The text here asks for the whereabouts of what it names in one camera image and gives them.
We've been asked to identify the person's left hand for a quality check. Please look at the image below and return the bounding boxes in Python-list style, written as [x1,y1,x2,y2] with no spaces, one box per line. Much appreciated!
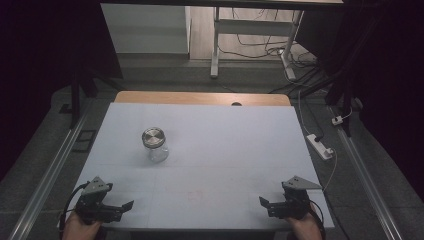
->
[61,212,103,240]

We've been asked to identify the black metal stand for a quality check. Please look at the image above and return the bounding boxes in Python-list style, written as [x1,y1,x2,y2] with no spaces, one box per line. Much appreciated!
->
[59,59,100,130]

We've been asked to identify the tangle of floor cables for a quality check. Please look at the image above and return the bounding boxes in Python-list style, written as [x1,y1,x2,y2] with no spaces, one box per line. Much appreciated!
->
[218,7,329,95]

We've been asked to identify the aluminium floor rail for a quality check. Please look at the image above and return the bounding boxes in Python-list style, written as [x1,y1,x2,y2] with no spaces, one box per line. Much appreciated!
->
[7,99,92,240]
[327,105,405,240]

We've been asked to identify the person's right hand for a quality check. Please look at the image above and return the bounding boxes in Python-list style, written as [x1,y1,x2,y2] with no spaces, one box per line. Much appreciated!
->
[285,207,324,240]

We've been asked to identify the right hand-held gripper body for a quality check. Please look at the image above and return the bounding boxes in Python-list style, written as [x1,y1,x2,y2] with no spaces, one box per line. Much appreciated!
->
[275,175,324,221]

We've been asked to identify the dark curtain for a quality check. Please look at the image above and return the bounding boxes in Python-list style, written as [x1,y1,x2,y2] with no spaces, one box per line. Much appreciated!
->
[294,0,424,201]
[0,0,124,183]

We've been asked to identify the white power strip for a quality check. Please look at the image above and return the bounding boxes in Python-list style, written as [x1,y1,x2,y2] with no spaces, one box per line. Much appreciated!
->
[306,133,335,161]

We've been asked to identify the clear glass jar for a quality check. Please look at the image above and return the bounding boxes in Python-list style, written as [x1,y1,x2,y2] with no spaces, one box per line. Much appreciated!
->
[143,127,170,164]

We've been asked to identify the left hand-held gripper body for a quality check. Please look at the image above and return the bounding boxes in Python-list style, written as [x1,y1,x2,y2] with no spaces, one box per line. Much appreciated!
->
[74,176,124,225]

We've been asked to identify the wooden table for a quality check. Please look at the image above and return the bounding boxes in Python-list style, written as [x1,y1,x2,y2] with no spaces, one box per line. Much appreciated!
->
[114,90,292,107]

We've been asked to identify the round silver metal dish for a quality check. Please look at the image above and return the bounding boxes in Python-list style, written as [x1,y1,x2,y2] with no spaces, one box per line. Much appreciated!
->
[141,126,167,149]

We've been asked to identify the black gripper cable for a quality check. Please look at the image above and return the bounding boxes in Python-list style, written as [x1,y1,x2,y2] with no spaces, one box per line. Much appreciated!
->
[58,181,91,233]
[307,199,327,238]

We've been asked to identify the white desk frame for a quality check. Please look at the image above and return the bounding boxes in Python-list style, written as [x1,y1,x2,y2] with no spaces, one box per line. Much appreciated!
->
[209,6,305,81]

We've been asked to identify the black rectangular floor frame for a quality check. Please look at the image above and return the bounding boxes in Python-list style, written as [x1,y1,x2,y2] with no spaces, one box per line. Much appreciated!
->
[71,129,98,154]

